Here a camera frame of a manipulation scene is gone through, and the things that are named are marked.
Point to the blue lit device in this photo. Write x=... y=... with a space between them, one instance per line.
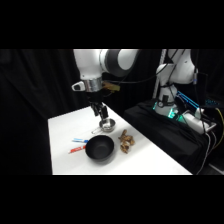
x=187 y=100

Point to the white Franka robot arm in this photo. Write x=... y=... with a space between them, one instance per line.
x=90 y=65

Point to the black curtain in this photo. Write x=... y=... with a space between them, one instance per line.
x=30 y=100

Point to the brown tiger toy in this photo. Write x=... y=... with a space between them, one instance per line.
x=126 y=141

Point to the white control box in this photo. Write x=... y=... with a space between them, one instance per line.
x=196 y=121

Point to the small silver metal pot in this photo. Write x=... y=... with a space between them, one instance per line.
x=107 y=125

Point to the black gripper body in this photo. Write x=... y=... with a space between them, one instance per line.
x=94 y=98

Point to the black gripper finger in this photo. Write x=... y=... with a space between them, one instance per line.
x=96 y=110
x=104 y=113

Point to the black bowl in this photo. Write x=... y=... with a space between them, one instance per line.
x=99 y=148

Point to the blue marker pen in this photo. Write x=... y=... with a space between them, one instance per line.
x=80 y=140

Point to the red marker pen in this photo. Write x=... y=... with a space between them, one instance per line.
x=77 y=149

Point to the brown wrist mount bracket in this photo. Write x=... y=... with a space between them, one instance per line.
x=111 y=87

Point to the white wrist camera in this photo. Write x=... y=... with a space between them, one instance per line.
x=78 y=86

